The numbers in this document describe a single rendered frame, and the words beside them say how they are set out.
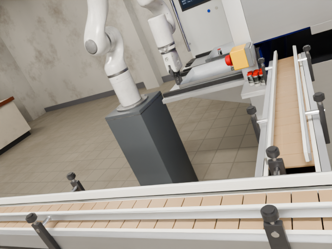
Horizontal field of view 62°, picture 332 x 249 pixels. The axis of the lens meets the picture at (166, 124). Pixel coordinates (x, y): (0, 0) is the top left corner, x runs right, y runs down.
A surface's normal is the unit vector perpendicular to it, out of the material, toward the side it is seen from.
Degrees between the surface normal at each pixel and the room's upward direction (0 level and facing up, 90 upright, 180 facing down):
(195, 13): 90
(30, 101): 90
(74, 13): 90
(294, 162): 0
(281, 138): 0
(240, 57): 90
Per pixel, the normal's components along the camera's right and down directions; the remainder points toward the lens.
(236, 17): -0.34, 0.50
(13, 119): 0.83, -0.12
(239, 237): -0.37, -0.85
